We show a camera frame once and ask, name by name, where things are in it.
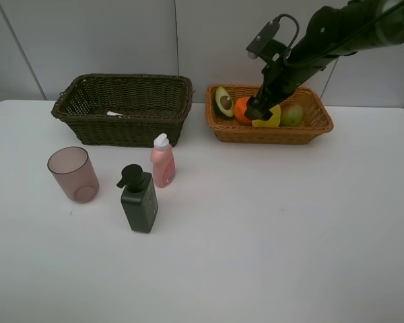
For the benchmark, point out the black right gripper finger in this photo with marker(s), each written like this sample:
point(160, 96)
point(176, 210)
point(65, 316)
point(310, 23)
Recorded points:
point(255, 108)
point(267, 114)

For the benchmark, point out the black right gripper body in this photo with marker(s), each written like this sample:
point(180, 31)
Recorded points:
point(285, 71)

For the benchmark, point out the yellow lemon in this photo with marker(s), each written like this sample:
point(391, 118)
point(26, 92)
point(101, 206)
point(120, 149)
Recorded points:
point(272, 122)

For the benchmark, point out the orange fruit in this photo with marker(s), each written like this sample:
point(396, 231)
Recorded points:
point(239, 111)

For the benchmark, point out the green red mango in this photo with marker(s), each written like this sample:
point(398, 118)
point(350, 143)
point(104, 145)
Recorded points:
point(292, 114)

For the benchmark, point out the halved avocado with pit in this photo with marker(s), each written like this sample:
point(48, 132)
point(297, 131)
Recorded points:
point(224, 104)

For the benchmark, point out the pink squeeze bottle white cap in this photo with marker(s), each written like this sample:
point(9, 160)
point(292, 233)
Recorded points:
point(164, 169)

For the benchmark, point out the white marker pink caps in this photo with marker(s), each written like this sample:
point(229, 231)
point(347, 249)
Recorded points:
point(110, 113)

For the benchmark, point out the dark green pump bottle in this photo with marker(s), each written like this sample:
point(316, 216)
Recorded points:
point(138, 198)

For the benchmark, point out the translucent pink plastic cup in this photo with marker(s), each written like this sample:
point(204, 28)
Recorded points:
point(72, 169)

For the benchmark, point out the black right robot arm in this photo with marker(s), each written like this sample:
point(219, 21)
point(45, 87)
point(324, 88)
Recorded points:
point(330, 33)

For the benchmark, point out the orange wicker basket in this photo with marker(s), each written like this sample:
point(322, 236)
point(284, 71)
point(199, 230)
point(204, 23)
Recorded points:
point(316, 122)

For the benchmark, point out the dark brown wicker basket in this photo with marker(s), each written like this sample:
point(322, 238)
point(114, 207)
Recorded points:
point(150, 104)

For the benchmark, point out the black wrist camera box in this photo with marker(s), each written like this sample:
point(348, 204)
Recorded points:
point(264, 45)

